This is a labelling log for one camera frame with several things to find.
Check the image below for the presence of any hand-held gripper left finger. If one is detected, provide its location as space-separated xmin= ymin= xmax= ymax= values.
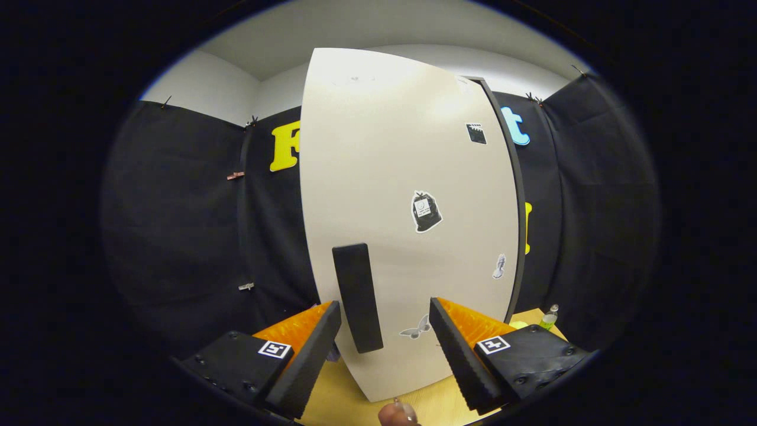
xmin=180 ymin=301 xmax=342 ymax=420

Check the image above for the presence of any black backdrop cloth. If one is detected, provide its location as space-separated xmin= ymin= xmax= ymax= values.
xmin=101 ymin=70 xmax=660 ymax=356

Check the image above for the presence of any grey shoe cabinet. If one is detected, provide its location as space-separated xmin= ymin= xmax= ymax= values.
xmin=466 ymin=75 xmax=528 ymax=324

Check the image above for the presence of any black door handle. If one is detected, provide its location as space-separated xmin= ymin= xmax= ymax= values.
xmin=332 ymin=243 xmax=384 ymax=354

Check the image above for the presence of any beige shoe cabinet door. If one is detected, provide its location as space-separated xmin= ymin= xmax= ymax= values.
xmin=300 ymin=47 xmax=521 ymax=404

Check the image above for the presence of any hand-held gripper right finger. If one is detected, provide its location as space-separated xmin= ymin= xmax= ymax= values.
xmin=429 ymin=297 xmax=592 ymax=415

